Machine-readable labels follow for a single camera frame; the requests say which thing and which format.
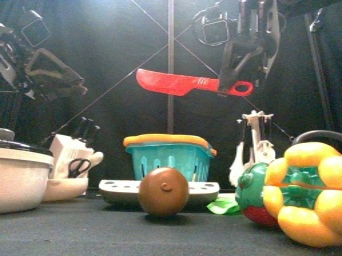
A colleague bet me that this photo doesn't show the red toy knife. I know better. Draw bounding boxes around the red toy knife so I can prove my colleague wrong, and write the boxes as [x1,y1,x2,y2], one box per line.
[134,68,255,98]

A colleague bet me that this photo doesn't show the white toy knife block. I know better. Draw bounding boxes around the white toy knife block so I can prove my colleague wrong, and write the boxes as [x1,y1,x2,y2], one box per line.
[46,132,105,180]

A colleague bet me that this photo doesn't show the black pot lid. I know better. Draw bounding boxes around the black pot lid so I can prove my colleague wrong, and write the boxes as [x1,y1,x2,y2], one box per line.
[0,127,54,157]

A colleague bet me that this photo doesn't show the black toy scissors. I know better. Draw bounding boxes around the black toy scissors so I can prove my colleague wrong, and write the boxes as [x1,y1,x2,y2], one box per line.
[66,157,93,179]

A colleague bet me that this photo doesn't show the white utensil rack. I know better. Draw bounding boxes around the white utensil rack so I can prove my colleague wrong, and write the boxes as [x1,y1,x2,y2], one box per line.
[227,109,277,188]

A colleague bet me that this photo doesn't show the white toy cooking pot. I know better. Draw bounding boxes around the white toy cooking pot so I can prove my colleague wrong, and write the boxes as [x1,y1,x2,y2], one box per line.
[0,146,56,215]

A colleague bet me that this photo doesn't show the teal basket with orange rim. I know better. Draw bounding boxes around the teal basket with orange rim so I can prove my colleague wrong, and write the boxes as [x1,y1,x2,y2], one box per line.
[121,133,219,183]

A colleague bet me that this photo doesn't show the grey toy tray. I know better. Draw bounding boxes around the grey toy tray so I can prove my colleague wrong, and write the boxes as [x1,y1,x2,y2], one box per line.
[97,179,221,206]

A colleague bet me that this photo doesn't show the brown toy kiwi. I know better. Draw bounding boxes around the brown toy kiwi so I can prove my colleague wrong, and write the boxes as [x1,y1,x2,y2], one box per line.
[136,166,191,218]

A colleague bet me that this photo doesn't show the red toy pepper green top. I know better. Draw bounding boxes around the red toy pepper green top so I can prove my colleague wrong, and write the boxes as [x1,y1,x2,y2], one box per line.
[233,161,283,228]

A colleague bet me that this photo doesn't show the yellow toy bell pepper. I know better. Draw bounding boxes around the yellow toy bell pepper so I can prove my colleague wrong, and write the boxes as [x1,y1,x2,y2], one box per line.
[261,141,342,249]

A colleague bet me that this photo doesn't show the green toy lettuce leaf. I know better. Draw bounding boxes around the green toy lettuce leaf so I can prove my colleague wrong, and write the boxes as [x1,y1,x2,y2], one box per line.
[205,195,241,216]

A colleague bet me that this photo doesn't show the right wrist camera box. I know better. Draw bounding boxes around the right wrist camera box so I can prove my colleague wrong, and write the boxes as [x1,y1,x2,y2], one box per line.
[192,5,233,47]

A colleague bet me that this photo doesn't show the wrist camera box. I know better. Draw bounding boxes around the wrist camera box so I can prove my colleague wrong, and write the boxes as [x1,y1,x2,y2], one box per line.
[18,9,53,48]
[192,5,233,47]

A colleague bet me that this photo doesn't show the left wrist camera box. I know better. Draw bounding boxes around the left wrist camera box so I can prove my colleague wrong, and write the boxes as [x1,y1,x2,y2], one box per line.
[18,9,53,48]

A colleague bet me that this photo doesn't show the black slanted frame strut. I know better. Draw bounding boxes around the black slanted frame strut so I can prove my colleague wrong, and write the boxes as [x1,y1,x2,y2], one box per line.
[303,12,336,132]

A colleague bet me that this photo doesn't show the black handled block knife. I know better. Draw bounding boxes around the black handled block knife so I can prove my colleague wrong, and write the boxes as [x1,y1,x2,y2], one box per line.
[72,116,89,140]
[86,124,101,147]
[81,118,96,144]

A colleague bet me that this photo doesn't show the grey vertical frame pole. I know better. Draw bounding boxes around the grey vertical frame pole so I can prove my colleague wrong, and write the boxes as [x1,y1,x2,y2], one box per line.
[165,0,176,135]

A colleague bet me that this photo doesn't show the black curved pan handle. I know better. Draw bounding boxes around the black curved pan handle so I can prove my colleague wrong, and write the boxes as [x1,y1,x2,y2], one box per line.
[289,129,342,152]

